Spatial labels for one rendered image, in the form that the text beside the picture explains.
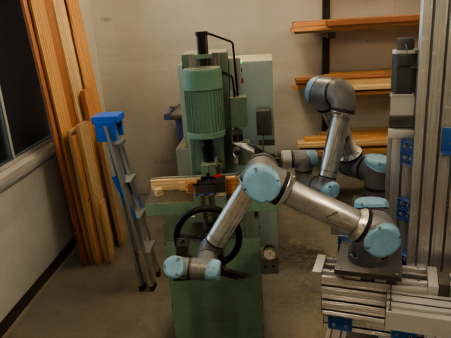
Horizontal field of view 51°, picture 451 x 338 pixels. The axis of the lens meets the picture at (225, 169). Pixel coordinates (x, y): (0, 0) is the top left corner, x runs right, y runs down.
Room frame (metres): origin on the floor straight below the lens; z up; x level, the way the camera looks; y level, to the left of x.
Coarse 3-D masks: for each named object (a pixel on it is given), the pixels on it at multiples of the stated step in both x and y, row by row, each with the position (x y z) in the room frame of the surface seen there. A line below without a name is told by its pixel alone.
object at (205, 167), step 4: (216, 156) 2.20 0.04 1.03; (216, 160) 2.14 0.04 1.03; (204, 164) 2.08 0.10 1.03; (208, 164) 2.08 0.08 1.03; (212, 164) 2.08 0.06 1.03; (216, 164) 2.12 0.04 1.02; (204, 168) 2.08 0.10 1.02; (208, 168) 2.08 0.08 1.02; (212, 168) 2.08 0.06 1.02; (216, 168) 2.10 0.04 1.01; (204, 172) 2.08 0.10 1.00; (212, 172) 2.08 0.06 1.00; (216, 172) 2.08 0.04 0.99
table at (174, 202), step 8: (152, 192) 2.12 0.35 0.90; (168, 192) 2.10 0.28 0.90; (176, 192) 2.10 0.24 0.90; (184, 192) 2.09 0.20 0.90; (152, 200) 2.02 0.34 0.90; (160, 200) 2.01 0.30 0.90; (168, 200) 2.01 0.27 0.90; (176, 200) 2.00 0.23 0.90; (184, 200) 2.00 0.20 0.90; (192, 200) 1.99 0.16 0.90; (152, 208) 1.97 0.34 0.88; (160, 208) 1.97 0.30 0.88; (168, 208) 1.97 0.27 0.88; (176, 208) 1.97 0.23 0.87; (184, 208) 1.97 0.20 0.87; (248, 208) 1.95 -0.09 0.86; (256, 208) 1.95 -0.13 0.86; (264, 208) 1.95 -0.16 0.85; (272, 208) 1.95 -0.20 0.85; (192, 216) 1.88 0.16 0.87; (200, 216) 1.87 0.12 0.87; (208, 216) 1.87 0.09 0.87
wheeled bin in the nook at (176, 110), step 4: (180, 104) 4.21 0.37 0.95; (172, 108) 4.21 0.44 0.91; (176, 108) 4.07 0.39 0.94; (180, 108) 3.97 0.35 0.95; (168, 112) 4.04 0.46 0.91; (172, 112) 3.91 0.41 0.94; (176, 112) 3.84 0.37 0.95; (180, 112) 3.83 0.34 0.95; (164, 116) 3.89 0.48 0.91; (168, 116) 3.89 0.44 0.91; (172, 116) 3.80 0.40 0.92; (176, 116) 3.79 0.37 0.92; (180, 116) 3.79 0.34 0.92; (176, 120) 3.84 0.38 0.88; (180, 120) 3.82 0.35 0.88; (176, 124) 3.85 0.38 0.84; (180, 124) 3.83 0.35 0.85; (180, 128) 3.83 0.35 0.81; (180, 132) 3.83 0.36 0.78; (180, 136) 3.84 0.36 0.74; (180, 140) 3.84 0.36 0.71
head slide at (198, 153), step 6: (216, 138) 2.21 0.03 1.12; (222, 138) 2.21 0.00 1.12; (198, 144) 2.21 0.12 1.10; (216, 144) 2.21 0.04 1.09; (222, 144) 2.21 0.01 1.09; (198, 150) 2.21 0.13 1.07; (216, 150) 2.21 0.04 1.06; (222, 150) 2.21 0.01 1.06; (198, 156) 2.21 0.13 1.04; (222, 156) 2.21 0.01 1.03; (198, 162) 2.21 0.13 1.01; (222, 162) 2.21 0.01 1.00; (198, 168) 2.21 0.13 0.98; (222, 168) 2.21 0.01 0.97
